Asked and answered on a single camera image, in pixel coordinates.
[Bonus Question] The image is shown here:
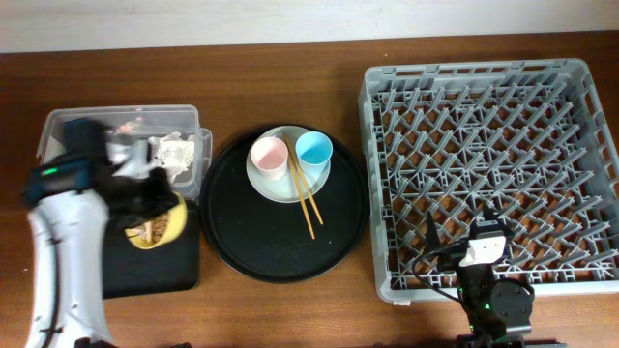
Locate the food scraps and rice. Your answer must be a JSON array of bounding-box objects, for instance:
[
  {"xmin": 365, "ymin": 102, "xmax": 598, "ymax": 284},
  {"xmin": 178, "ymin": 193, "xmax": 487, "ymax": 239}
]
[{"xmin": 130, "ymin": 215, "xmax": 169, "ymax": 245}]

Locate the yellow bowl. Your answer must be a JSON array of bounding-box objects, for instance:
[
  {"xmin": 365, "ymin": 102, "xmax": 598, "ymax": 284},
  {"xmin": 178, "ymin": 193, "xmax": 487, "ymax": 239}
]
[{"xmin": 125, "ymin": 192, "xmax": 188, "ymax": 249}]

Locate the white tissue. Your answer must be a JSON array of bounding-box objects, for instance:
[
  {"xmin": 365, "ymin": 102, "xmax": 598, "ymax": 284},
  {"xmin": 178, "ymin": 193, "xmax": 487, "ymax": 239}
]
[{"xmin": 148, "ymin": 131, "xmax": 195, "ymax": 183}]

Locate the pink plastic cup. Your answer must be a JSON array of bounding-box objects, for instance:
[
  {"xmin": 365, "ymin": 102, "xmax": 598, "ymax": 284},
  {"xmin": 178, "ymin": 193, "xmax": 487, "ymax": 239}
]
[{"xmin": 250, "ymin": 136, "xmax": 288, "ymax": 181}]

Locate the wooden chopstick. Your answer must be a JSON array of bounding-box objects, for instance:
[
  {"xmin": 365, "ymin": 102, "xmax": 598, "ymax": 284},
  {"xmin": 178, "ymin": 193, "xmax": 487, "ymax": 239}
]
[
  {"xmin": 292, "ymin": 149, "xmax": 324, "ymax": 225},
  {"xmin": 283, "ymin": 134, "xmax": 315, "ymax": 240}
]

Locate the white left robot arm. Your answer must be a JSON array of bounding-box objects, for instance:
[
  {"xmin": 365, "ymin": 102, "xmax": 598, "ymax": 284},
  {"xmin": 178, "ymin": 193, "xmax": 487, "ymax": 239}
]
[{"xmin": 25, "ymin": 155, "xmax": 186, "ymax": 347}]

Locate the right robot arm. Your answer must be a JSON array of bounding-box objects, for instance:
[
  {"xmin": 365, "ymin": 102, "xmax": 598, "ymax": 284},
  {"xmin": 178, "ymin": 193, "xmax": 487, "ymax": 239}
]
[{"xmin": 411, "ymin": 207, "xmax": 535, "ymax": 347}]

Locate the clear plastic waste bin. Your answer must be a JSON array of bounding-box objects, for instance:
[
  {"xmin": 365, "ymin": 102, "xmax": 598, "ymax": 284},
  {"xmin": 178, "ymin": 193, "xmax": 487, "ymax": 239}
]
[{"xmin": 37, "ymin": 104, "xmax": 213, "ymax": 199}]

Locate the grey dishwasher rack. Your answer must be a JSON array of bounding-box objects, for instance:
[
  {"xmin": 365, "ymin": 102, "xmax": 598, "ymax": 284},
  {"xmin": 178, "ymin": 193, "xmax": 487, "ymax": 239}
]
[{"xmin": 359, "ymin": 58, "xmax": 618, "ymax": 305}]

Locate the black rectangular tray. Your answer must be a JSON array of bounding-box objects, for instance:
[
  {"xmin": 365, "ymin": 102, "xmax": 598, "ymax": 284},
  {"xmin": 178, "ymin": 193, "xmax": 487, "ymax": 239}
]
[{"xmin": 103, "ymin": 201, "xmax": 201, "ymax": 299}]

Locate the round black tray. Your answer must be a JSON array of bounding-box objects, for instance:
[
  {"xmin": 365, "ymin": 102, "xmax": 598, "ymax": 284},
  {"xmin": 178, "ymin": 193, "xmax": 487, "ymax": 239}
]
[{"xmin": 199, "ymin": 129, "xmax": 369, "ymax": 283}]

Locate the light blue plastic cup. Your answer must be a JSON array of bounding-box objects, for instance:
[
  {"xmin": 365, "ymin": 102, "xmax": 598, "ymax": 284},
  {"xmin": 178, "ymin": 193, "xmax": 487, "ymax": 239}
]
[{"xmin": 295, "ymin": 131, "xmax": 334, "ymax": 175}]

